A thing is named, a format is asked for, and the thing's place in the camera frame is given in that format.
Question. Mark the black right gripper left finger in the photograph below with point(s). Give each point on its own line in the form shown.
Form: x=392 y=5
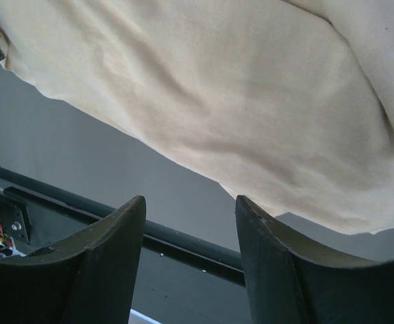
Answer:
x=85 y=278

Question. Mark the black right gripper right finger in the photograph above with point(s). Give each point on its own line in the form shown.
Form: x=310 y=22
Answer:
x=291 y=278

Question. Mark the beige t shirt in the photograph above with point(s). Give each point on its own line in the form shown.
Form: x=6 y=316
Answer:
x=290 y=103

